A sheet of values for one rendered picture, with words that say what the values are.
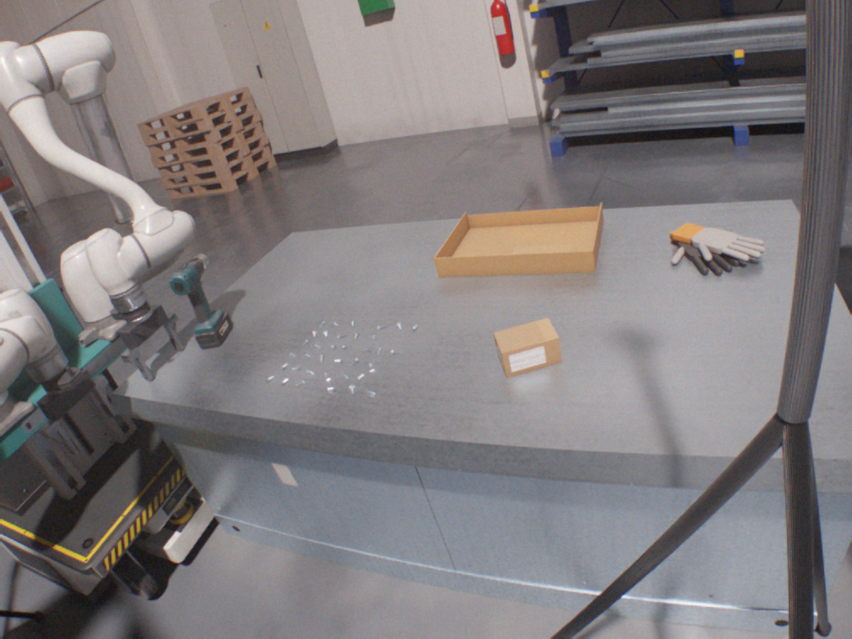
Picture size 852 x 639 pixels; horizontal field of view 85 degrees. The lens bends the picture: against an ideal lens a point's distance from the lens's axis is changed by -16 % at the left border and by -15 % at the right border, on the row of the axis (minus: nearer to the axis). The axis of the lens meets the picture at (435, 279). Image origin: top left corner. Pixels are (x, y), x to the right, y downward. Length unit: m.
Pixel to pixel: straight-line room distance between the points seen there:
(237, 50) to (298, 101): 0.99
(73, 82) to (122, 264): 0.51
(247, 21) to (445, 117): 2.51
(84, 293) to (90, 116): 0.51
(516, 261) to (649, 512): 0.68
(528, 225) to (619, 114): 2.79
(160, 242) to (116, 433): 0.81
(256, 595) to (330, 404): 0.80
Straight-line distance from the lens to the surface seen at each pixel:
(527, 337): 1.07
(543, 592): 1.44
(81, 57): 1.63
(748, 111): 4.40
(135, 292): 1.49
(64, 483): 1.97
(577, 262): 1.37
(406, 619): 1.56
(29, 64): 1.62
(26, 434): 1.65
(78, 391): 1.43
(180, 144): 6.67
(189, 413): 1.38
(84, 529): 1.84
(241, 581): 1.84
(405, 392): 1.11
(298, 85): 6.40
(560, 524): 1.18
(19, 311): 1.32
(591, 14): 5.41
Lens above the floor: 1.33
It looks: 27 degrees down
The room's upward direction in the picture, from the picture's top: 15 degrees counter-clockwise
